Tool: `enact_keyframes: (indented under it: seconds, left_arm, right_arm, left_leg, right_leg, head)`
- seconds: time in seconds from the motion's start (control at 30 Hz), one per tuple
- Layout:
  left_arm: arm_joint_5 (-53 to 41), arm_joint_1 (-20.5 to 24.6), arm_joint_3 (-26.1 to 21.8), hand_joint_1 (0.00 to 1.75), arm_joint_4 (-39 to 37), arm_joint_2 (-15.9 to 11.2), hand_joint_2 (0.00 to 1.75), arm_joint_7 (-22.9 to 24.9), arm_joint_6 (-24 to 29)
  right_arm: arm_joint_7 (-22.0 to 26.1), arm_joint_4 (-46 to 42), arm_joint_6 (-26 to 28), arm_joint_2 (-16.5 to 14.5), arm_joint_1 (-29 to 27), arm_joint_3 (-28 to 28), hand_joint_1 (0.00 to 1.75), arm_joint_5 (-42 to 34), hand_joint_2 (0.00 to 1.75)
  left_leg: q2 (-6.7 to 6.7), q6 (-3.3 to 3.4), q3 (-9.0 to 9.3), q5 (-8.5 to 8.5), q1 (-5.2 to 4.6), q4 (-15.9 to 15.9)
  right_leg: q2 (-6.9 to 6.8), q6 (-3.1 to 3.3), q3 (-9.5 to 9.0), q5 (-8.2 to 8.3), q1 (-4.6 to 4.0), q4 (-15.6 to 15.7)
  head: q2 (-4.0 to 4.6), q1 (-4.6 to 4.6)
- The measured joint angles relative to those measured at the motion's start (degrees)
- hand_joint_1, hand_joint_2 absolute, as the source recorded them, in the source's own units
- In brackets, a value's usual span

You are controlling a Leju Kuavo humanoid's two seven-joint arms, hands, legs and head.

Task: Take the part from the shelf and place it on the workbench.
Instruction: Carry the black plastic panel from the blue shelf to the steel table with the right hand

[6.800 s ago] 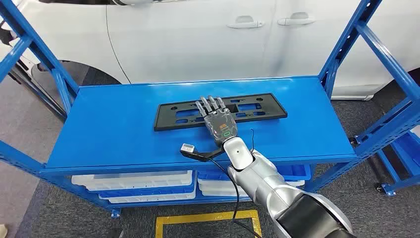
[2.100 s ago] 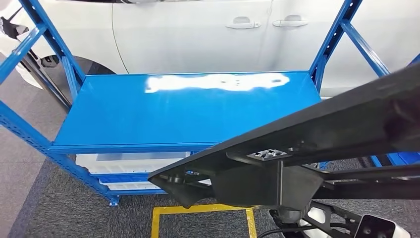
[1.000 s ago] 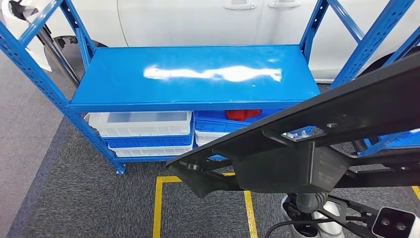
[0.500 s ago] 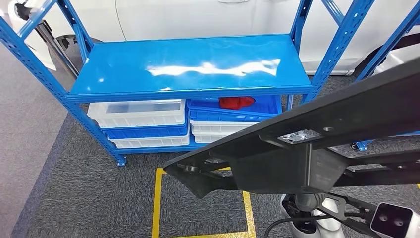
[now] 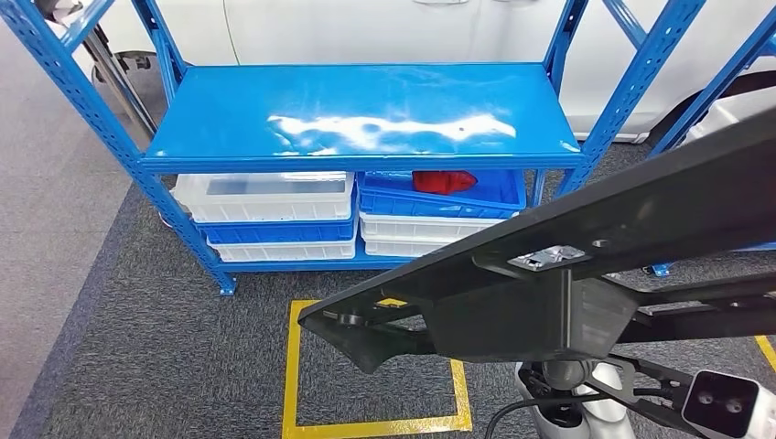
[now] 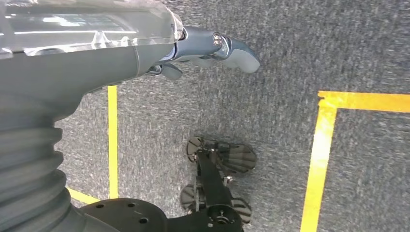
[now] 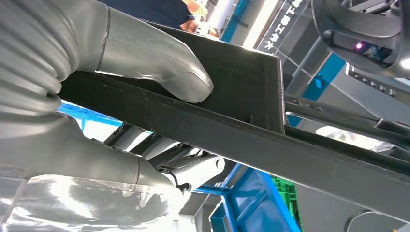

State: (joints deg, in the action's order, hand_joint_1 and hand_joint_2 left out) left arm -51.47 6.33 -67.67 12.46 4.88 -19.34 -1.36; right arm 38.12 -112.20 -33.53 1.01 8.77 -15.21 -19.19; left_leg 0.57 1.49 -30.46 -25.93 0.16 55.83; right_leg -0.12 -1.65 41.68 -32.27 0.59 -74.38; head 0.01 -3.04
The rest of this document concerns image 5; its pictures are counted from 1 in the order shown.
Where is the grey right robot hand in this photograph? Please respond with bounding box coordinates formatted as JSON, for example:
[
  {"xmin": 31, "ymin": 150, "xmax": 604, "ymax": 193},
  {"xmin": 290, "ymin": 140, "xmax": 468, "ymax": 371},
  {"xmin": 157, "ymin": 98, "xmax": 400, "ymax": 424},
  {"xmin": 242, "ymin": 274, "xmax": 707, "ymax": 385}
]
[{"xmin": 508, "ymin": 244, "xmax": 598, "ymax": 392}]

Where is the black plastic plate bracket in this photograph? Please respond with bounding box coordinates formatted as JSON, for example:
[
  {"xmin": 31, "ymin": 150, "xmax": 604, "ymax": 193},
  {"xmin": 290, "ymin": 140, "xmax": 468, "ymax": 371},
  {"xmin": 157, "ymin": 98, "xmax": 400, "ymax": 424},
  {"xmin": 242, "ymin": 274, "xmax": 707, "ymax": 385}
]
[{"xmin": 296, "ymin": 109, "xmax": 776, "ymax": 376}]

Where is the blue metal shelf rack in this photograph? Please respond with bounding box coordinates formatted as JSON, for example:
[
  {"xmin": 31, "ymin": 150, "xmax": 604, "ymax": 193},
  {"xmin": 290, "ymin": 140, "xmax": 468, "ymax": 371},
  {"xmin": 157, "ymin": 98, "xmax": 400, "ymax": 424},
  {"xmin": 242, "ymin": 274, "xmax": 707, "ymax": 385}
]
[
  {"xmin": 0, "ymin": 0, "xmax": 707, "ymax": 298},
  {"xmin": 599, "ymin": 0, "xmax": 776, "ymax": 279}
]

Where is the red item in bin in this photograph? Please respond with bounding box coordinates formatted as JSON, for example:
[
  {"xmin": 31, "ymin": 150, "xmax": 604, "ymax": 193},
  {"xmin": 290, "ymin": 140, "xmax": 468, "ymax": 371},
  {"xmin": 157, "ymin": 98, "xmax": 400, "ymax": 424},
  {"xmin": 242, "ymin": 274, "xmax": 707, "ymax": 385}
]
[{"xmin": 412, "ymin": 170, "xmax": 479, "ymax": 197}]

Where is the white plastic bin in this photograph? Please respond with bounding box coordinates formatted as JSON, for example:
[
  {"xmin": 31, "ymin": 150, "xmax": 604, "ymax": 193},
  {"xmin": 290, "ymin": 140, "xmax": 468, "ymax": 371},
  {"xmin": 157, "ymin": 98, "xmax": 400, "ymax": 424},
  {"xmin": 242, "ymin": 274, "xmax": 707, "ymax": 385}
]
[
  {"xmin": 362, "ymin": 236, "xmax": 462, "ymax": 259},
  {"xmin": 359, "ymin": 211, "xmax": 513, "ymax": 242},
  {"xmin": 171, "ymin": 172, "xmax": 356, "ymax": 224},
  {"xmin": 206, "ymin": 232, "xmax": 359, "ymax": 262}
]

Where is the blue plastic bin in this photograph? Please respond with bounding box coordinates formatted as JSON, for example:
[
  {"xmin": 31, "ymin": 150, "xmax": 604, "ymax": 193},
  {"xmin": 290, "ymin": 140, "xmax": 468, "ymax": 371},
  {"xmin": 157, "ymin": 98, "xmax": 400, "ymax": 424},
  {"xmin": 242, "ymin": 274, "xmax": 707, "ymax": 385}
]
[
  {"xmin": 197, "ymin": 206, "xmax": 359, "ymax": 245},
  {"xmin": 356, "ymin": 169, "xmax": 527, "ymax": 220}
]

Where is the white car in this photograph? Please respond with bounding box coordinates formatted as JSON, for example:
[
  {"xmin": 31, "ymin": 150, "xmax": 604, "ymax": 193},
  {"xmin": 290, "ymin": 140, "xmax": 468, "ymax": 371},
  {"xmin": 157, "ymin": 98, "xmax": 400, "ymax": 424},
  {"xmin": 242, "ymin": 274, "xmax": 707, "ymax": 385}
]
[{"xmin": 36, "ymin": 0, "xmax": 776, "ymax": 144}]

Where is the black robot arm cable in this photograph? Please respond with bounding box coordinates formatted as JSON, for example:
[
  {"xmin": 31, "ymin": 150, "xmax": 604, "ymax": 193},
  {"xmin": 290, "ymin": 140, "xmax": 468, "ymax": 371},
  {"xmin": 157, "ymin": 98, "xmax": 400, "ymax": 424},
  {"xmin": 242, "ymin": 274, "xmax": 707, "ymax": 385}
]
[{"xmin": 483, "ymin": 387, "xmax": 674, "ymax": 439}]

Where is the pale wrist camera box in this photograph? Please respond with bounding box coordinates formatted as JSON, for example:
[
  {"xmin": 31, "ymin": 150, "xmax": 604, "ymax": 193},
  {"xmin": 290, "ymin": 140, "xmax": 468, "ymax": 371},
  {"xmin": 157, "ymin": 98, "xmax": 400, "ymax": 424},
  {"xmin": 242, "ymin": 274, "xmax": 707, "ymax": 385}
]
[{"xmin": 585, "ymin": 356, "xmax": 776, "ymax": 439}]

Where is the grey metal floor frame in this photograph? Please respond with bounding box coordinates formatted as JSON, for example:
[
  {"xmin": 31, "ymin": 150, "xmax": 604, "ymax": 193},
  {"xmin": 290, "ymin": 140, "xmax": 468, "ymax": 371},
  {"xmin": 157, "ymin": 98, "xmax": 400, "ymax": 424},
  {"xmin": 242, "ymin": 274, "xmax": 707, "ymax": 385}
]
[{"xmin": 81, "ymin": 27, "xmax": 157, "ymax": 145}]

